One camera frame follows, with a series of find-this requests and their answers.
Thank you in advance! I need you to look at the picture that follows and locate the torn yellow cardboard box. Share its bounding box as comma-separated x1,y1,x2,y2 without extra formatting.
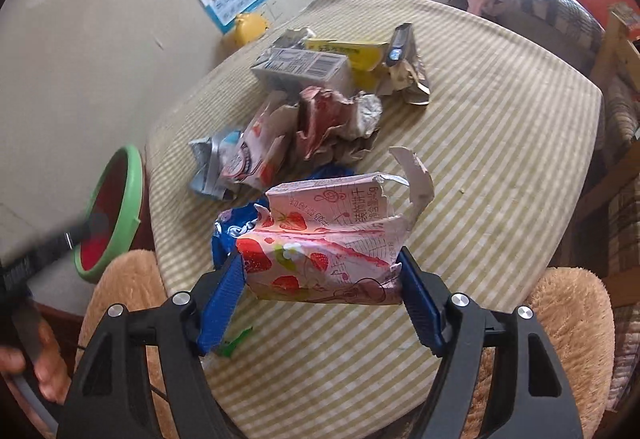
305,38,396,92

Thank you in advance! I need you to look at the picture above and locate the silver blue foil wrapper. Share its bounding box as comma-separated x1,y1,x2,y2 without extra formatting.
187,129,246,200

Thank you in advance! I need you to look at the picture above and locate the person's right leg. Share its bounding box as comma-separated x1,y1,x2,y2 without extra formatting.
470,266,617,439

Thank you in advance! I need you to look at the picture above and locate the red cardboard box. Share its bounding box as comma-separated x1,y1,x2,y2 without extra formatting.
565,0,640,40

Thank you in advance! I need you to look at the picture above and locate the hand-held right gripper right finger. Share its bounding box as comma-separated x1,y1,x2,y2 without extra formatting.
395,246,583,439

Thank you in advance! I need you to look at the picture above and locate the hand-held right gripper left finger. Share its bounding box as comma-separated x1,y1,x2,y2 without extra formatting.
56,251,251,439

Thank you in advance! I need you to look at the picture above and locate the blue plastic wrapper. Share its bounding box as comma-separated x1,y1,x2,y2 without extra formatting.
212,163,358,270

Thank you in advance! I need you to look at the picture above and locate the green rimmed red bin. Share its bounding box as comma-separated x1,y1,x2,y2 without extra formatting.
74,145,146,284

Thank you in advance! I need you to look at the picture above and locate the green plastic scrap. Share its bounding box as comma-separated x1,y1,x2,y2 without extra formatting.
217,326,253,359

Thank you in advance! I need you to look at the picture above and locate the yellow plastic toy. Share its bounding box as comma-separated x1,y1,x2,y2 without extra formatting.
222,11,271,50

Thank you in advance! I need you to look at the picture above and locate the torn grey printed carton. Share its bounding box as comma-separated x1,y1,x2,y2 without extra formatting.
272,26,316,52

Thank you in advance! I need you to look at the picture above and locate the small pink white carton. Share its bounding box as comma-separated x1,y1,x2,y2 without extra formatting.
220,91,301,192

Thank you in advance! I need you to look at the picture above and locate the white milk carton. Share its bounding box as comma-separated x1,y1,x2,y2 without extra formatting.
250,47,353,92

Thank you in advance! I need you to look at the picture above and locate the pink strawberry print box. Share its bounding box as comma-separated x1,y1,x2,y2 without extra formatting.
235,146,436,307

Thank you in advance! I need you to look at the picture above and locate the crumpled brown foil wrapper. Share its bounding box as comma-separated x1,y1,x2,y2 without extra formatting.
377,26,433,106

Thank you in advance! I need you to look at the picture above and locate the wooden chair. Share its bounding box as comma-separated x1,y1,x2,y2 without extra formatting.
565,3,640,310

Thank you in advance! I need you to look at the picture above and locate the brown plaid chair cushion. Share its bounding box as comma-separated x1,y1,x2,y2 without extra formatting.
602,79,640,305

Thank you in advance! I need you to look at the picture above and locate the person's left hand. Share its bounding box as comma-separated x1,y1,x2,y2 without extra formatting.
0,314,73,405

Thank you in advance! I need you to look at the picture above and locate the crumpled pink foil wrapper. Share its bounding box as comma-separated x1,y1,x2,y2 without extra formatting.
295,86,383,162

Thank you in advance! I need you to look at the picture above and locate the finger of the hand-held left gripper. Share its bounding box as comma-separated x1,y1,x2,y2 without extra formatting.
27,211,108,267

